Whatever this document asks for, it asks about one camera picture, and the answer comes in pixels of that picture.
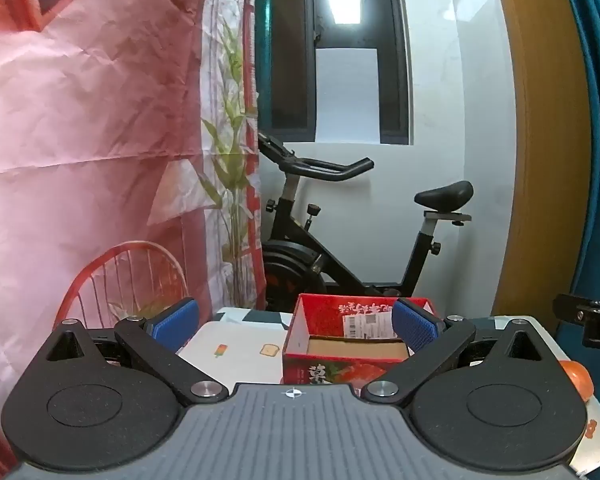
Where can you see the dark framed window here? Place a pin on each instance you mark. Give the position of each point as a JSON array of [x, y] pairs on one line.
[[285, 60]]

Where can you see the wooden door frame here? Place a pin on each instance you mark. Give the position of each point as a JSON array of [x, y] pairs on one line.
[[540, 135]]

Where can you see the black exercise bike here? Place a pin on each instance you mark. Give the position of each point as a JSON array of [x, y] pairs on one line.
[[290, 255]]

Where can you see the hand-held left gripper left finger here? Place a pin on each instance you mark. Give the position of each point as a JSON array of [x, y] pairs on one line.
[[174, 324]]

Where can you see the white paper sheet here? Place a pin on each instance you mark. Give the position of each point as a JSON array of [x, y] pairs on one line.
[[347, 95]]

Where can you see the red strawberry print cardboard box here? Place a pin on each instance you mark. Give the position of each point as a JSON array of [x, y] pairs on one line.
[[345, 360]]

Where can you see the orange plastic object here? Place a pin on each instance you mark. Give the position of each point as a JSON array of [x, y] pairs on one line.
[[577, 377]]

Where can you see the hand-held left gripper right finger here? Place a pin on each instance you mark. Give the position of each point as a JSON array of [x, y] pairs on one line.
[[414, 329]]

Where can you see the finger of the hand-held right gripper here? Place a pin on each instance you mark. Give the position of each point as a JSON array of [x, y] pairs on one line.
[[597, 327]]

